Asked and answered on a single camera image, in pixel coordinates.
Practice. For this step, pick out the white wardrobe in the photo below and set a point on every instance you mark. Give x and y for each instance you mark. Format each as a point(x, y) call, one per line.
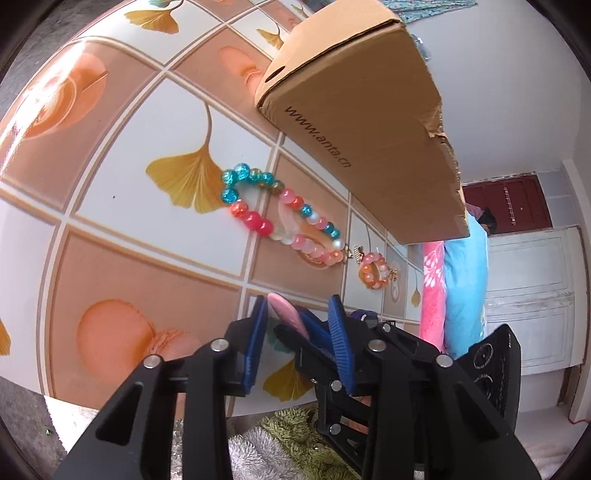
point(531, 295)

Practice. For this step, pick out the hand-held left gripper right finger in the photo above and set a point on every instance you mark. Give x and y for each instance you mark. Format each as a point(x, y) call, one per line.
point(341, 341)

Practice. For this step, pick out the light blue pillow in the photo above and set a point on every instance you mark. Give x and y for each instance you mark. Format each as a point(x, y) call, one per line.
point(466, 286)

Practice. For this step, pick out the dark red door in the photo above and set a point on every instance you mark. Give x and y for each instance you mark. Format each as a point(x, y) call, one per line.
point(512, 203)

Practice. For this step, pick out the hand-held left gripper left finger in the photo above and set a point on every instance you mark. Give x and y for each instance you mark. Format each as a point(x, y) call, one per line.
point(256, 344)

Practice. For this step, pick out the pink floral blanket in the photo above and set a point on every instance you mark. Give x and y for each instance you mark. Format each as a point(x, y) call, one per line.
point(431, 295)

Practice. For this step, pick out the person's right forearm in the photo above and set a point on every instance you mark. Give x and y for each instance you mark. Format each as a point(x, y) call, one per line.
point(286, 443)

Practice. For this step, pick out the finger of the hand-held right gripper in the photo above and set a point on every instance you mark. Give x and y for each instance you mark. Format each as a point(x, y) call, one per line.
point(295, 341)
point(318, 332)

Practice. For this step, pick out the brown cardboard box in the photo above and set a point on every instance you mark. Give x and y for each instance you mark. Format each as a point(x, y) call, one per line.
point(360, 115)

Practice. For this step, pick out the teal floral hanging cloth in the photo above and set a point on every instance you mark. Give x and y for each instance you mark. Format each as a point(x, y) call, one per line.
point(429, 9)

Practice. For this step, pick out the small gold earring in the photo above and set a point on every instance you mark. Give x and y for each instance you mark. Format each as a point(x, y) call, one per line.
point(358, 254)
point(395, 277)

